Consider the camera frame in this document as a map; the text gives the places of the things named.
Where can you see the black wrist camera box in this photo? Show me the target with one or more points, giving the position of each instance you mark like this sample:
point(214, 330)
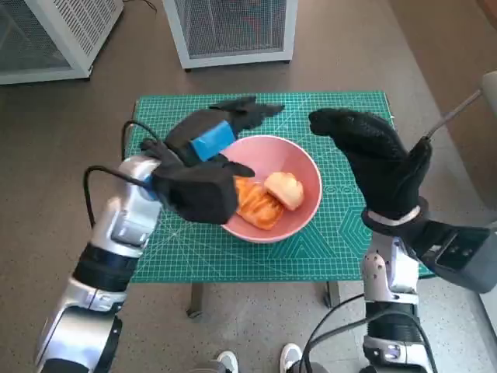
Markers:
point(458, 256)
point(198, 198)

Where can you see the white mesh cabinet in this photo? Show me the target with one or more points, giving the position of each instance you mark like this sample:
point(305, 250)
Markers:
point(233, 27)
point(42, 39)

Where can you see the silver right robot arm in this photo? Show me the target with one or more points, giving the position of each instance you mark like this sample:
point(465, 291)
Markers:
point(388, 283)

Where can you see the green cutting mat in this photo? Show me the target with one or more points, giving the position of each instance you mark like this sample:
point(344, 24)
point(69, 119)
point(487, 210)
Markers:
point(330, 252)

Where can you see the long lobed toy bread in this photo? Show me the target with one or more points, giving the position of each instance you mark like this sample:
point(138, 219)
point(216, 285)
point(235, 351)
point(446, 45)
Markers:
point(256, 211)

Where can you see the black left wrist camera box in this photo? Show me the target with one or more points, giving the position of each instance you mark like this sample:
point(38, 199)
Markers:
point(198, 198)

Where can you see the round toy bread bun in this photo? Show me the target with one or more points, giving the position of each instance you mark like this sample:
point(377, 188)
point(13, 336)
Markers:
point(285, 190)

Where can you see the white shoe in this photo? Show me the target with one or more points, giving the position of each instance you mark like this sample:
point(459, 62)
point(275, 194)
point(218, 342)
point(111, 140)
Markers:
point(228, 363)
point(290, 359)

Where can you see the black metal table leg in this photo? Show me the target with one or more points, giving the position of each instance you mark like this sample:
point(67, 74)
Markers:
point(195, 301)
point(333, 294)

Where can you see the black knitted gloved right hand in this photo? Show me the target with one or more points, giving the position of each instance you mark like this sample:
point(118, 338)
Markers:
point(380, 163)

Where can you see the pink bowl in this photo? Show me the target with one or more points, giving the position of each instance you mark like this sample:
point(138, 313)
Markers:
point(283, 155)

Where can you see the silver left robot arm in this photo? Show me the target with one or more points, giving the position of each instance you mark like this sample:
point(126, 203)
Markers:
point(105, 252)

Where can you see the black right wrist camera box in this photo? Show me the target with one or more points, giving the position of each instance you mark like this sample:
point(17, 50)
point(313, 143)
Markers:
point(458, 256)

